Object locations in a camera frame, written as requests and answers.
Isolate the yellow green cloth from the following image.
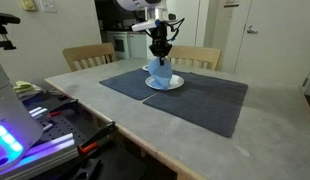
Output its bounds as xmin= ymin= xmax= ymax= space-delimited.
xmin=13 ymin=81 xmax=33 ymax=93

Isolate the wooden chair by door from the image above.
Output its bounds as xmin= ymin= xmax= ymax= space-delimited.
xmin=168 ymin=45 xmax=221 ymax=70

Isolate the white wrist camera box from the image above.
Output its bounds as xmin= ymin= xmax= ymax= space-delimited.
xmin=132 ymin=20 xmax=159 ymax=32

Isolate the orange handled black clamp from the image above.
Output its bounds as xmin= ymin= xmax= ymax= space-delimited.
xmin=77 ymin=121 xmax=116 ymax=155

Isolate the white door with handle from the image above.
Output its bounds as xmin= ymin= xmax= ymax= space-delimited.
xmin=235 ymin=0 xmax=310 ymax=85

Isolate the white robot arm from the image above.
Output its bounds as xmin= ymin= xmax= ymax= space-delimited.
xmin=115 ymin=0 xmax=177 ymax=66

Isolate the blue towel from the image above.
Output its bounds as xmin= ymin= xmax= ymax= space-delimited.
xmin=148 ymin=57 xmax=173 ymax=90

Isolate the white wall light switch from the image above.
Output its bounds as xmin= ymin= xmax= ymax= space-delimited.
xmin=40 ymin=0 xmax=57 ymax=13

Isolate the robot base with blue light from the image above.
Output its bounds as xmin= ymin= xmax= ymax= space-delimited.
xmin=0 ymin=64 xmax=43 ymax=172

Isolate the small white plate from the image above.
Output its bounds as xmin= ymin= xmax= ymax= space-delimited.
xmin=142 ymin=65 xmax=148 ymax=71

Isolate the dark blue placemat near towel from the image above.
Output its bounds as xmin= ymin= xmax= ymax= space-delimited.
xmin=98 ymin=68 xmax=193 ymax=101

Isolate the dark blue placemat far side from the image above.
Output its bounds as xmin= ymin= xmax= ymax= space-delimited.
xmin=144 ymin=72 xmax=248 ymax=138

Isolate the black perforated breadboard plate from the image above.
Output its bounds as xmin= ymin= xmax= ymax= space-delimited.
xmin=38 ymin=114 xmax=91 ymax=145

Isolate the large white plate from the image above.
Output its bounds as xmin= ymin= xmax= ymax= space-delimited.
xmin=145 ymin=75 xmax=184 ymax=90

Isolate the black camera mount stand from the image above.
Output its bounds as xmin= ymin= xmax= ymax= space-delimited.
xmin=0 ymin=13 xmax=21 ymax=50

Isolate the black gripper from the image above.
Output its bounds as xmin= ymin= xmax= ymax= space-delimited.
xmin=149 ymin=24 xmax=172 ymax=66

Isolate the wooden chair by towel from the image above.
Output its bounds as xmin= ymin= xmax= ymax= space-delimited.
xmin=62 ymin=43 xmax=117 ymax=72

